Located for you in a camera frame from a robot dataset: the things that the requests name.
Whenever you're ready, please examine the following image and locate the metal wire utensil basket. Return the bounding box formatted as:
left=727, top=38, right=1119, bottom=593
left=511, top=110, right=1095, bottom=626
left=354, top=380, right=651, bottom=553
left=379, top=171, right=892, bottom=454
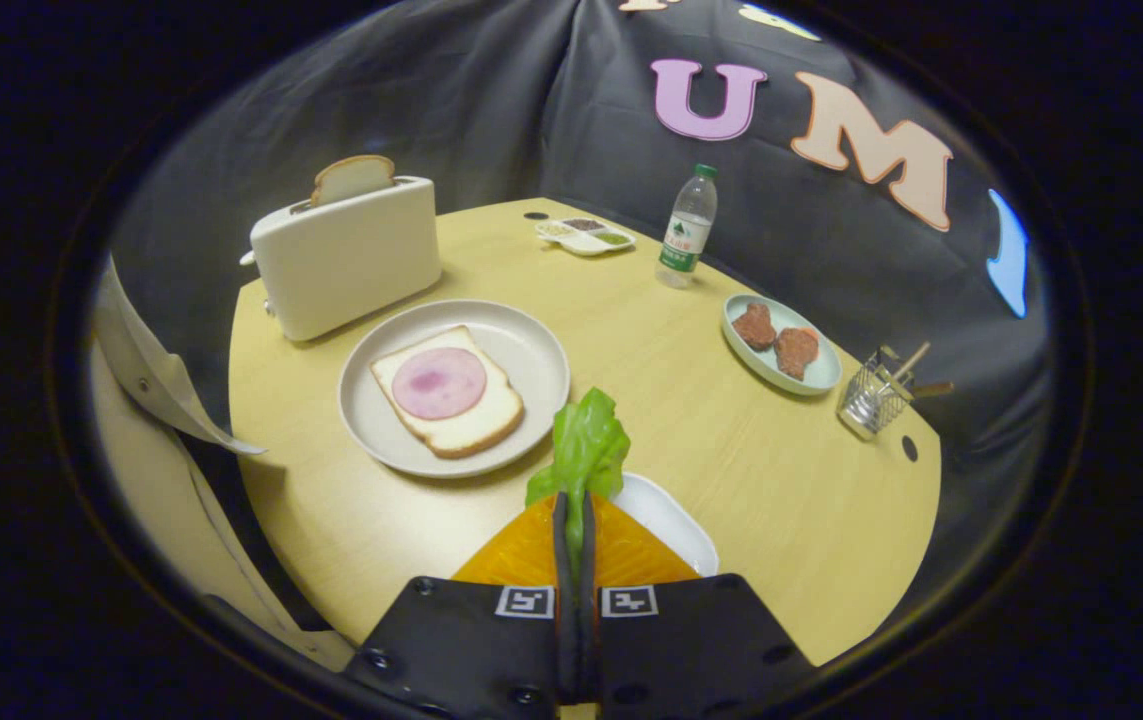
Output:
left=837, top=345, right=918, bottom=443

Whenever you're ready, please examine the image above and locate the toasted bread slice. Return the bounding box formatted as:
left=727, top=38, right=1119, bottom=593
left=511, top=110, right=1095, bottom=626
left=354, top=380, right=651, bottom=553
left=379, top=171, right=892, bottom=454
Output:
left=310, top=155, right=398, bottom=208

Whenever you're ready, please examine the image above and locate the pink ham slice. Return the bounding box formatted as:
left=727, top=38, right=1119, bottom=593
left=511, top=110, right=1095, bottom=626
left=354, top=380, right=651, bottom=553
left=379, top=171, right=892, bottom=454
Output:
left=392, top=347, right=489, bottom=422

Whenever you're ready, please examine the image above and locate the light blue plate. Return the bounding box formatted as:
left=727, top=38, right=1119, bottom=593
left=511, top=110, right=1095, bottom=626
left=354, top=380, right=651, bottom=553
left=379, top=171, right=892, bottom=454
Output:
left=722, top=293, right=844, bottom=398

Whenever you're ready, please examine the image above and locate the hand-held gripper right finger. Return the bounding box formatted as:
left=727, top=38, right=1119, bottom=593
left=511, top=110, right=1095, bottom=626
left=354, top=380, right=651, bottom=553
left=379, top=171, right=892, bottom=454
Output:
left=581, top=490, right=818, bottom=720

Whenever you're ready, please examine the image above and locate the white toaster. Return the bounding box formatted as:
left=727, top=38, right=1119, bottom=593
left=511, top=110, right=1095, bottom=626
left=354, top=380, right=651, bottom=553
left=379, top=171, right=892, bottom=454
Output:
left=239, top=176, right=444, bottom=344

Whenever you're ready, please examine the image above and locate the beige side panel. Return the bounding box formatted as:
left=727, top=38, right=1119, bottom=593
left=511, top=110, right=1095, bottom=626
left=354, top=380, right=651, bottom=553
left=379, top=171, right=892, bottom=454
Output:
left=89, top=255, right=358, bottom=673

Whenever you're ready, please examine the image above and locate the light wooden stick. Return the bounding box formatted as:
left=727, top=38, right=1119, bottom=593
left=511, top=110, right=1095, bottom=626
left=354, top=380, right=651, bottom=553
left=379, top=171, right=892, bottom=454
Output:
left=889, top=341, right=933, bottom=387

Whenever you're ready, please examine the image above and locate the oval white plate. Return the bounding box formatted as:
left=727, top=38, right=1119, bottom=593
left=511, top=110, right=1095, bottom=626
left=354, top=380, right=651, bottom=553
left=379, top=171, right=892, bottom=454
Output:
left=611, top=472, right=721, bottom=579

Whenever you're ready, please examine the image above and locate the green lettuce leaf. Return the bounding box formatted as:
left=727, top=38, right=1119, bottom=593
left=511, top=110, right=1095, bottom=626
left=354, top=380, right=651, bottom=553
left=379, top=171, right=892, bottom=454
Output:
left=525, top=388, right=633, bottom=576

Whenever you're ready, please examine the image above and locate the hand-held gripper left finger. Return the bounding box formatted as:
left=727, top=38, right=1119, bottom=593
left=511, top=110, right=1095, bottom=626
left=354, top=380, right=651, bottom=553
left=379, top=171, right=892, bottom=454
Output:
left=343, top=490, right=580, bottom=720

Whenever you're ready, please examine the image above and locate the round white plate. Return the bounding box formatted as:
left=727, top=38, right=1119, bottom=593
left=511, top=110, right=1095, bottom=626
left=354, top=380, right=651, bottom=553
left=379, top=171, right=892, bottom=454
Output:
left=337, top=299, right=572, bottom=480

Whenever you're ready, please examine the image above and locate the brown fried meat piece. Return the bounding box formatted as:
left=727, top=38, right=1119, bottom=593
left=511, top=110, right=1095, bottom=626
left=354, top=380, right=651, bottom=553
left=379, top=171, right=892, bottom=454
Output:
left=773, top=327, right=821, bottom=381
left=731, top=302, right=778, bottom=352

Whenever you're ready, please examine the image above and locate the black backdrop cloth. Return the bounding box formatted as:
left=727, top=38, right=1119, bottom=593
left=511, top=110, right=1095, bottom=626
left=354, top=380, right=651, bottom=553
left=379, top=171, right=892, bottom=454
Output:
left=111, top=0, right=1054, bottom=481

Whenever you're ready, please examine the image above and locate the clear plastic water bottle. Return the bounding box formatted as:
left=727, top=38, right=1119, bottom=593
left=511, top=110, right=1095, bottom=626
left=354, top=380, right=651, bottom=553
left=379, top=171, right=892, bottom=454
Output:
left=657, top=163, right=720, bottom=291

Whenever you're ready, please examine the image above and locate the white divided bean tray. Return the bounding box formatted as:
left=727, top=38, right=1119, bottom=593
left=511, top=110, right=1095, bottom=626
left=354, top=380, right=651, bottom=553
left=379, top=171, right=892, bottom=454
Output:
left=534, top=217, right=637, bottom=259

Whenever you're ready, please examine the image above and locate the white bread slice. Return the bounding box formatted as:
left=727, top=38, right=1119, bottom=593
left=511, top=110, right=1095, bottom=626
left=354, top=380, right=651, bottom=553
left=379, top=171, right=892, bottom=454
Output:
left=370, top=325, right=527, bottom=461

